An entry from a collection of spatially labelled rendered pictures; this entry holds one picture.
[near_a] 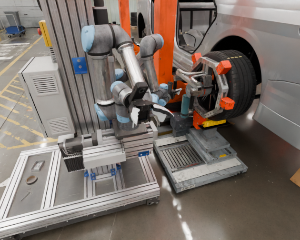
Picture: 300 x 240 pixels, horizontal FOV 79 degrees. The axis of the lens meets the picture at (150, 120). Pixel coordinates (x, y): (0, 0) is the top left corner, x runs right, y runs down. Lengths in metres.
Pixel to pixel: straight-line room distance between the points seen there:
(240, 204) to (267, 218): 0.23
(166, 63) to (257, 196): 1.58
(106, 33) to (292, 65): 1.13
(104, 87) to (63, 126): 0.47
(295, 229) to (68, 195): 1.89
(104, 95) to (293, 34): 1.19
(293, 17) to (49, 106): 1.58
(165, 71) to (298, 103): 1.18
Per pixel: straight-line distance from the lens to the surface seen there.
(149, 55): 1.38
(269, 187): 2.28
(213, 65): 1.67
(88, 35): 0.98
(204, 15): 4.47
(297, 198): 2.33
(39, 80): 1.25
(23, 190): 1.98
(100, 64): 1.03
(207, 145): 2.12
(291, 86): 1.48
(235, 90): 1.64
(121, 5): 3.75
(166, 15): 1.90
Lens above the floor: 1.58
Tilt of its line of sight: 34 degrees down
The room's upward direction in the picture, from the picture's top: straight up
